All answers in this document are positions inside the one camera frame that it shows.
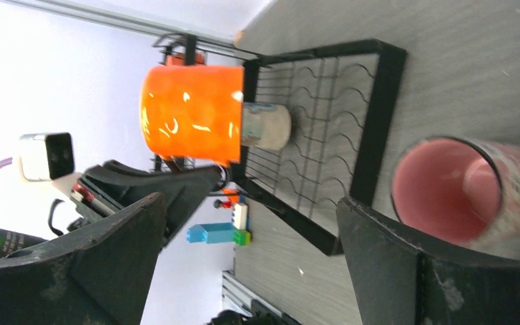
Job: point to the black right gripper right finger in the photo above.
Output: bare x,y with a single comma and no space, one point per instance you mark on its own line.
403,276

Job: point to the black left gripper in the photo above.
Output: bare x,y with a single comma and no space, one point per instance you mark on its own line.
109,188

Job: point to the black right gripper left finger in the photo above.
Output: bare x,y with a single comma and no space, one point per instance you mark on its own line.
98,274

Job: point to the orange cup tier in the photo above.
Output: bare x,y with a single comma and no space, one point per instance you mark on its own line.
179,59
193,111

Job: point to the large pink mug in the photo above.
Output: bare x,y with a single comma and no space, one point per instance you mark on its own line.
463,191

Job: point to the black wire dish rack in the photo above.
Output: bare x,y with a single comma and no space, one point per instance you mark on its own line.
342,98

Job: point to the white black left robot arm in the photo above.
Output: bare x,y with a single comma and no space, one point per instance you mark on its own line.
13,241

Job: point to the cream cup in rack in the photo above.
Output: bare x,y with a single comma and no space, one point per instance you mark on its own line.
265,125

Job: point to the colourful toy block pile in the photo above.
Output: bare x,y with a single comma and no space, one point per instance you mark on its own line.
235,231

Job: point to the orange cup top tier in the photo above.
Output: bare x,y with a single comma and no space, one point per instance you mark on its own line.
179,59

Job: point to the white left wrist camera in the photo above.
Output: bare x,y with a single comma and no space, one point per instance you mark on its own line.
45,161

